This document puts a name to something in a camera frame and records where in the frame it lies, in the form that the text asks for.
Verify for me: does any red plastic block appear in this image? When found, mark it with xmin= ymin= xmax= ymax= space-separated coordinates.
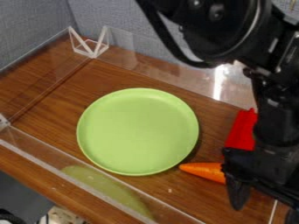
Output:
xmin=224 ymin=108 xmax=257 ymax=151

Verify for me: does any green round plate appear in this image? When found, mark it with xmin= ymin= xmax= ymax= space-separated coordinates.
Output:
xmin=76 ymin=88 xmax=200 ymax=176

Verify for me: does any orange toy carrot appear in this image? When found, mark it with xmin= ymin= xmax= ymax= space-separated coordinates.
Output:
xmin=179 ymin=163 xmax=225 ymax=184

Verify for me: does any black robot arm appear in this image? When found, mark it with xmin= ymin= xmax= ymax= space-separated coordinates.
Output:
xmin=135 ymin=0 xmax=299 ymax=224

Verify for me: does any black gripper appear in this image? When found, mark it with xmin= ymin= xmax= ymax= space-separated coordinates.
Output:
xmin=220 ymin=143 xmax=299 ymax=224

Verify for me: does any clear acrylic corner bracket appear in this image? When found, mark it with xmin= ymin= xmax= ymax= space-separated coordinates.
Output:
xmin=68 ymin=26 xmax=109 ymax=59

